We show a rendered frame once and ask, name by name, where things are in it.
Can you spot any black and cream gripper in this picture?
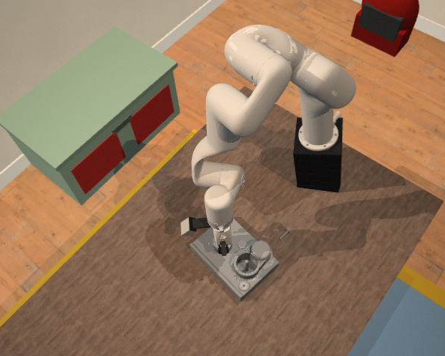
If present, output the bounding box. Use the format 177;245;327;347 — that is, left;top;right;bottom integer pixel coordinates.
210;225;232;256

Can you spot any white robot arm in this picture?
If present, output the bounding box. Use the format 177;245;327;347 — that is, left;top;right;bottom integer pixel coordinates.
181;25;356;237

